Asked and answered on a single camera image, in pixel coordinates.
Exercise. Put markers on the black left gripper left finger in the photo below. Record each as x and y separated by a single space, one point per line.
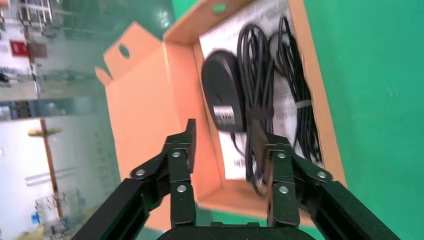
180 172

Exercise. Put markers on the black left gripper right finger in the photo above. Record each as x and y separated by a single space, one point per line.
285 202

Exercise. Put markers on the black computer mouse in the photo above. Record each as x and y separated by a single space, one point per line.
222 86

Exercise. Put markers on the orange cardboard box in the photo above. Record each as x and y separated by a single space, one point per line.
142 99

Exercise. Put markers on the brown pole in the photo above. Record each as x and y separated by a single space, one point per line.
49 159

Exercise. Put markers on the green table mat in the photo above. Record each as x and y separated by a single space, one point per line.
381 99

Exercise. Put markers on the white printed instruction sheet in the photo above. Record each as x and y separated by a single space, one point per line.
220 36

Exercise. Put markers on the yellow bar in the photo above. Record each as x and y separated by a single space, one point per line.
44 132

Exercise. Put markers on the metal shelf rack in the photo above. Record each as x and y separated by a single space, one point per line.
36 13

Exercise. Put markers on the red wall sign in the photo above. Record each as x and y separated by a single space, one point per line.
20 48

